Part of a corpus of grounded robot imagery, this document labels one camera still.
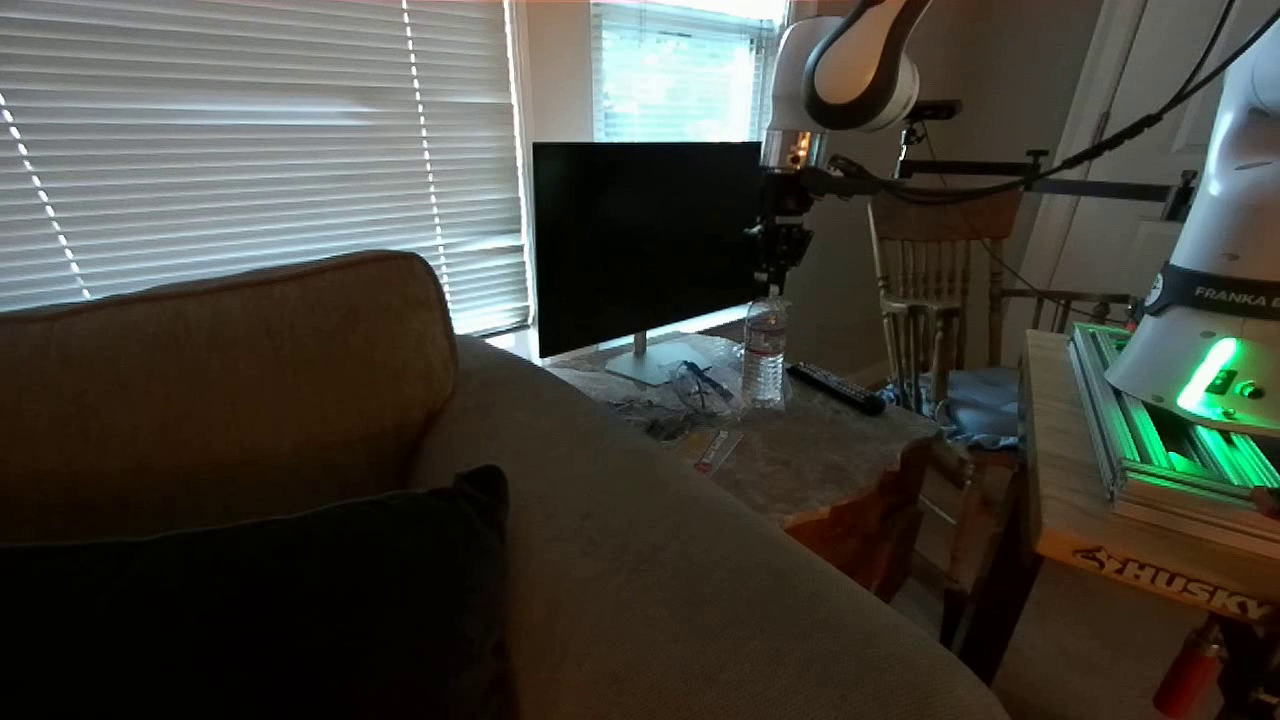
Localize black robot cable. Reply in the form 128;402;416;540
832;0;1280;207

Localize black flat screen tv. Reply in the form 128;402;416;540
527;136;795;384

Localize narrow window with blinds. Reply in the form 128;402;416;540
590;0;794;144

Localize stone top tv stand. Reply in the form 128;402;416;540
547;333;943;607

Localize large white window blinds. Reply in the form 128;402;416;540
0;0;531;340

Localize black camera boom stand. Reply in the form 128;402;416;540
891;91;1202;224

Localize clear crumpled plastic bag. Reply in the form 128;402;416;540
605;340;756;479

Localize wooden Husky workbench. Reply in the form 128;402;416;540
956;324;1280;720

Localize beige fabric sofa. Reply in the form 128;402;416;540
0;248;1013;720

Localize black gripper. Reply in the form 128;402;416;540
740;207;816;308

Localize dark throw pillow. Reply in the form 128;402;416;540
0;459;520;720

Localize black remote control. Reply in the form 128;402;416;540
783;360;887;419

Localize wooden spindle chair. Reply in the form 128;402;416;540
863;176;1135;416

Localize red clamp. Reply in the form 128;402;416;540
1147;615;1240;720

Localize clear plastic water bottle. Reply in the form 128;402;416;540
738;291;795;411

